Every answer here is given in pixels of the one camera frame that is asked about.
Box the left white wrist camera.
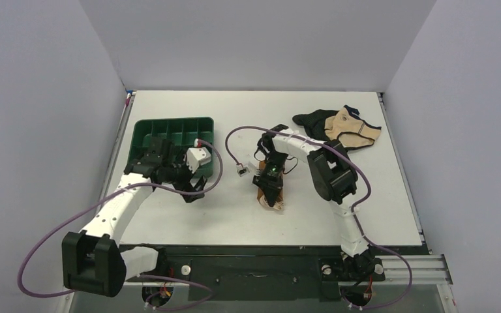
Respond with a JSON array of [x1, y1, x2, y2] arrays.
[[185, 147, 212, 173]]

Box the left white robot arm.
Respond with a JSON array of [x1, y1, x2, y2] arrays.
[[61, 137, 212, 297]]

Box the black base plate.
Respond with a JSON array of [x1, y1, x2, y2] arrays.
[[82, 244, 433, 303]]

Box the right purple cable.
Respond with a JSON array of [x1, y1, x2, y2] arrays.
[[224, 125, 414, 311]]

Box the aluminium frame rail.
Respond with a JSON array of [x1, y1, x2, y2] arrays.
[[379, 254, 453, 285]]

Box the black patterned underwear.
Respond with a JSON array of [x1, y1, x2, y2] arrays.
[[292, 109, 338, 142]]

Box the beige underwear with dark trim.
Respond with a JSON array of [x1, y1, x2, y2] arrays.
[[324, 105, 382, 150]]

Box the green compartment tray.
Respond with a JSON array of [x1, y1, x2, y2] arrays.
[[128, 117, 215, 163]]

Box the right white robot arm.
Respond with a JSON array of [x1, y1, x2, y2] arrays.
[[252, 125, 376, 280]]

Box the brown underwear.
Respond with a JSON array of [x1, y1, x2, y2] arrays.
[[252, 160, 284, 211]]

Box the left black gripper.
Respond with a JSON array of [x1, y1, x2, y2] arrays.
[[162, 149, 207, 201]]

